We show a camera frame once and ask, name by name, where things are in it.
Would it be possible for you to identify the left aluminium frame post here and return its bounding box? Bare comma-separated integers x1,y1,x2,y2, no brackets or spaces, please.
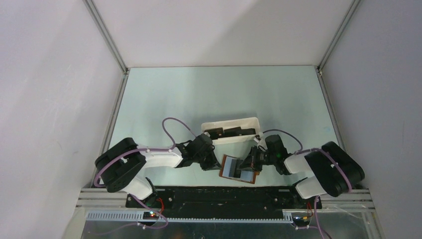
84,0,128,155

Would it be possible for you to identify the right aluminium frame post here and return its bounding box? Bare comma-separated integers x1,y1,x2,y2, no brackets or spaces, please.
315,0,362,150

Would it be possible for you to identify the white slotted cable duct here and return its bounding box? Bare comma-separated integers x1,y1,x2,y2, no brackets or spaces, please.
86,210,293,223

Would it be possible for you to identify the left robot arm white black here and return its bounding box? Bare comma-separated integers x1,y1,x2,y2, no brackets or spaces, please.
95,134,221,208

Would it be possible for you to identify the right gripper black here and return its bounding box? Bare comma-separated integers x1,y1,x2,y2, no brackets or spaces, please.
236,145,276,171

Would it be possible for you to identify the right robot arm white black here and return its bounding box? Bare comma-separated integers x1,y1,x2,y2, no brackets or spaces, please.
236,134,365,208

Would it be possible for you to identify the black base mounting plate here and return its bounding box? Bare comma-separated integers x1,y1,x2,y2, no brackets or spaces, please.
126,186,322,219

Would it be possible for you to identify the aluminium frame post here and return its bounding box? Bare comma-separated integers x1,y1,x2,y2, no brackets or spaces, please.
315,0,362,150
84,0,128,155

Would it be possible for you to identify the brown leather card holder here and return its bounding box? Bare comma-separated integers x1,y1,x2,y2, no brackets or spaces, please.
219,154,258,184

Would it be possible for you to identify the black credit card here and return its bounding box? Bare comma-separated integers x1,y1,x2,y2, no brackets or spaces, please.
205,126,256,139
233,164,242,178

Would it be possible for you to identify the white plastic tray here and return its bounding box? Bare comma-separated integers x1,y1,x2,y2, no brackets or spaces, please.
201,117,263,145

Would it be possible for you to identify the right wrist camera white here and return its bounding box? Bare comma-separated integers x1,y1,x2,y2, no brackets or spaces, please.
253,134,267,150

